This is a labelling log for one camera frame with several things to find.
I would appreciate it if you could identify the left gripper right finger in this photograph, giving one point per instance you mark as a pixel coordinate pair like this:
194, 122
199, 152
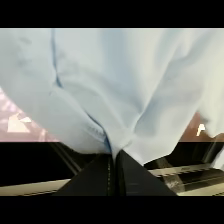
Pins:
140, 181

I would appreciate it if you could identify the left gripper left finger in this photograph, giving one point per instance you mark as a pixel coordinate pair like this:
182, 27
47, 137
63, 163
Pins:
91, 181

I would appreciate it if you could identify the light blue T-shirt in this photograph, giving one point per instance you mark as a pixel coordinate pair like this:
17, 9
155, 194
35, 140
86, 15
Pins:
116, 83

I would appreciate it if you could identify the silver frame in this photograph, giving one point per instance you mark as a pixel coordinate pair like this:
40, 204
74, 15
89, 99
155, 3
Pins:
30, 187

